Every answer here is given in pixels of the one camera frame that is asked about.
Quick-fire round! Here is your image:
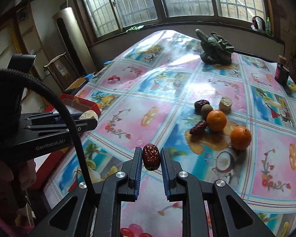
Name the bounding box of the green cloth bundle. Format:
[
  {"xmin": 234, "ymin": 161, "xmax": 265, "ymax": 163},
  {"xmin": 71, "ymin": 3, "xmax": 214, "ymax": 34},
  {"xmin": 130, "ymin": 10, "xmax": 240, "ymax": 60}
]
[{"xmin": 196, "ymin": 29, "xmax": 235, "ymax": 65}]

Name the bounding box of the orange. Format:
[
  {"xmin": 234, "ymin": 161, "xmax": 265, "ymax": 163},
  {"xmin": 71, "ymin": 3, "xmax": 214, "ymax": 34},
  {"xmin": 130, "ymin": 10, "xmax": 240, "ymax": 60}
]
[
  {"xmin": 230, "ymin": 126, "xmax": 252, "ymax": 151},
  {"xmin": 206, "ymin": 110, "xmax": 227, "ymax": 132}
]

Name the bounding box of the beige standing air conditioner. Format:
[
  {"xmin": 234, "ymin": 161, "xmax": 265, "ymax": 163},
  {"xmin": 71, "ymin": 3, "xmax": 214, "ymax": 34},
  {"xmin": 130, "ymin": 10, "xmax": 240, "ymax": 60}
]
[{"xmin": 52, "ymin": 7, "xmax": 96, "ymax": 77}]

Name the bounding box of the dark bottle pink label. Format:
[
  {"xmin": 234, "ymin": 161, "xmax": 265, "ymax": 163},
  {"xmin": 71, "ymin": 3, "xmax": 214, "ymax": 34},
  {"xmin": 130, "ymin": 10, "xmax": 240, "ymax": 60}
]
[{"xmin": 274, "ymin": 55, "xmax": 289, "ymax": 86}]

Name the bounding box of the black cable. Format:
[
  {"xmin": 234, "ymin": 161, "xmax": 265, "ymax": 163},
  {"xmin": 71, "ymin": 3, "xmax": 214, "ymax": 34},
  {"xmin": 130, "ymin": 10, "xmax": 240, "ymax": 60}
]
[{"xmin": 0, "ymin": 69, "xmax": 95, "ymax": 195}]

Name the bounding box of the red date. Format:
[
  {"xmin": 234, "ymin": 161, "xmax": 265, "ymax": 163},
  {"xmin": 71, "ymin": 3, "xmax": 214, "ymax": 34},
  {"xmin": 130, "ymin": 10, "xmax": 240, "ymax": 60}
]
[
  {"xmin": 142, "ymin": 143, "xmax": 161, "ymax": 171},
  {"xmin": 189, "ymin": 120, "xmax": 208, "ymax": 136},
  {"xmin": 194, "ymin": 99, "xmax": 210, "ymax": 115}
]

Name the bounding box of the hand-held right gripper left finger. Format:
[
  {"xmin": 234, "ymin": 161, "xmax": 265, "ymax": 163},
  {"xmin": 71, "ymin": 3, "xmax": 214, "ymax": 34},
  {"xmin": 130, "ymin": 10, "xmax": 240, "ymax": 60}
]
[{"xmin": 38, "ymin": 147, "xmax": 143, "ymax": 237}]

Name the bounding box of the red cardboard box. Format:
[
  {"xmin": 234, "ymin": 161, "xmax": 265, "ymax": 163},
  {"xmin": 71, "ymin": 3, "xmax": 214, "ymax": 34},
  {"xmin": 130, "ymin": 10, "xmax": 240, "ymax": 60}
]
[{"xmin": 35, "ymin": 93, "xmax": 101, "ymax": 195}]

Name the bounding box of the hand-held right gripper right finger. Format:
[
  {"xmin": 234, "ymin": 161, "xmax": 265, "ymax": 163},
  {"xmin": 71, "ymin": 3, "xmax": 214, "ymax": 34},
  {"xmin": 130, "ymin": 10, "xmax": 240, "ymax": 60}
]
[{"xmin": 160, "ymin": 148, "xmax": 277, "ymax": 237}]

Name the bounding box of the wooden chair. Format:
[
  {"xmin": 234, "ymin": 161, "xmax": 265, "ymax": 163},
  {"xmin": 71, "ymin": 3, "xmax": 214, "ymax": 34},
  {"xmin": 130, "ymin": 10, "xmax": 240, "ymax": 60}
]
[{"xmin": 43, "ymin": 52, "xmax": 82, "ymax": 92}]

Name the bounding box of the barred window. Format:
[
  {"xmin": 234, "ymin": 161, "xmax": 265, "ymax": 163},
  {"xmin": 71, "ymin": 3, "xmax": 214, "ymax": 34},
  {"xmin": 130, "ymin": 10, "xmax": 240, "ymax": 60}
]
[{"xmin": 75, "ymin": 0, "xmax": 274, "ymax": 45}]

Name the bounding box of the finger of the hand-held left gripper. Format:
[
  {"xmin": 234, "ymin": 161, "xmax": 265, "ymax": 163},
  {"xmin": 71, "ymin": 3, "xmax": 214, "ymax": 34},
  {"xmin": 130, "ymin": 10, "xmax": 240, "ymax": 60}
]
[
  {"xmin": 25, "ymin": 118, "xmax": 98, "ymax": 139},
  {"xmin": 20, "ymin": 112, "xmax": 83, "ymax": 124}
]

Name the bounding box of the printed plastic tablecloth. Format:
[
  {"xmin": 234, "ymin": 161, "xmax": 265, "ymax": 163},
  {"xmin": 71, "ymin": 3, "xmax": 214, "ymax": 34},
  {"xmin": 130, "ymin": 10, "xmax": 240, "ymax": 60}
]
[{"xmin": 43, "ymin": 30, "xmax": 296, "ymax": 237}]

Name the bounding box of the person's left hand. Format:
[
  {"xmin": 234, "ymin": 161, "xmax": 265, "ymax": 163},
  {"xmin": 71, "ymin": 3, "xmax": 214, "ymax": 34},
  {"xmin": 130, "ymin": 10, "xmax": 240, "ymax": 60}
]
[{"xmin": 0, "ymin": 158, "xmax": 37, "ymax": 195}]

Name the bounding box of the brown longan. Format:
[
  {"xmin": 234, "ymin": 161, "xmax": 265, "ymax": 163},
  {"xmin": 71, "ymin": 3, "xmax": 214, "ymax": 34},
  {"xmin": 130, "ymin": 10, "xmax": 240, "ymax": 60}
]
[{"xmin": 201, "ymin": 104, "xmax": 214, "ymax": 119}]

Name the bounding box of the group of blue mahjong tiles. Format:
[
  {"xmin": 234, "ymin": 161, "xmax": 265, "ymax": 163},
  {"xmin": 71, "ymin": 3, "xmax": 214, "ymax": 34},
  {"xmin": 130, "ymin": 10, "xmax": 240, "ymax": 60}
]
[{"xmin": 85, "ymin": 59, "xmax": 112, "ymax": 79}]

